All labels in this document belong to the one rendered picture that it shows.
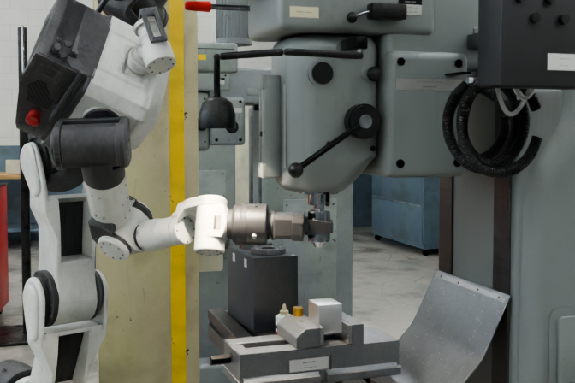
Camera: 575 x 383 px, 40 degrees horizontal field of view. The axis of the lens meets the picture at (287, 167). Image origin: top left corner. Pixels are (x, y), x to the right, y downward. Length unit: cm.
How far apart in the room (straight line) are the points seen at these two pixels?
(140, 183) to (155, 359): 74
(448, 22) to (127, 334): 217
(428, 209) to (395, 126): 735
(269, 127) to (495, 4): 51
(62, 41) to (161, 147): 163
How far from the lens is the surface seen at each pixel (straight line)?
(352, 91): 162
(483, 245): 183
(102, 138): 166
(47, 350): 211
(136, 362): 347
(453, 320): 188
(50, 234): 207
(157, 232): 180
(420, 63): 166
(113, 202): 177
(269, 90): 164
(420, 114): 165
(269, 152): 164
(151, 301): 342
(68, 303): 208
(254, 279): 200
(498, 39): 146
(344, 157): 161
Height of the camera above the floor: 145
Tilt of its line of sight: 3 degrees down
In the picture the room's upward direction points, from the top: straight up
